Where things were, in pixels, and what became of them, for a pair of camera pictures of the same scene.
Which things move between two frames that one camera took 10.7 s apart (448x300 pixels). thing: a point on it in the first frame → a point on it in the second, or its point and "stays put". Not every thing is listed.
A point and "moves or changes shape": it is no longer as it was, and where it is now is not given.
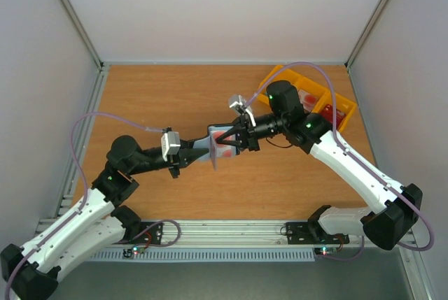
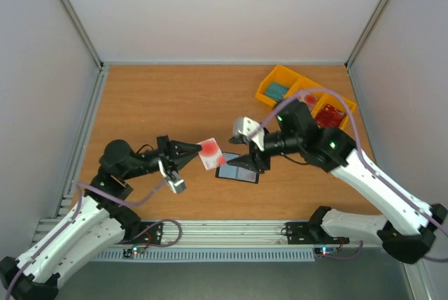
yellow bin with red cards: (344, 108) stays put
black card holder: (215, 150) → (231, 171)
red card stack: (327, 112) stays put
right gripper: (248, 134) → (257, 156)
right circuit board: (325, 250) stays put
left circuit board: (129, 252) stays put
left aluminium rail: (73, 175) stays put
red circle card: (221, 150) moves or changes shape
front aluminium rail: (227, 234) stays put
